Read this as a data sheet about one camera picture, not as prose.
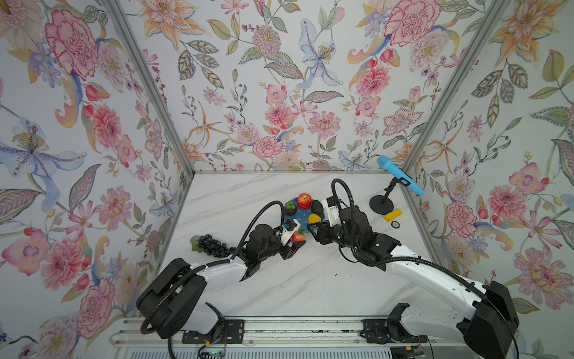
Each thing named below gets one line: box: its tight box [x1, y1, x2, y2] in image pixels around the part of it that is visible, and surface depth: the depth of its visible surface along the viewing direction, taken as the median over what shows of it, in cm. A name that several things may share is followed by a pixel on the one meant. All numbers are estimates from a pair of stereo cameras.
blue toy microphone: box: [376, 155, 426, 196], surface depth 92 cm
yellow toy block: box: [383, 208, 403, 223], surface depth 106 cm
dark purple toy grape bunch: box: [189, 234, 237, 259], surface depth 92 cm
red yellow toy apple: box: [297, 192, 312, 211], surface depth 103 cm
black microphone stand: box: [369, 176, 412, 215], surface depth 109 cm
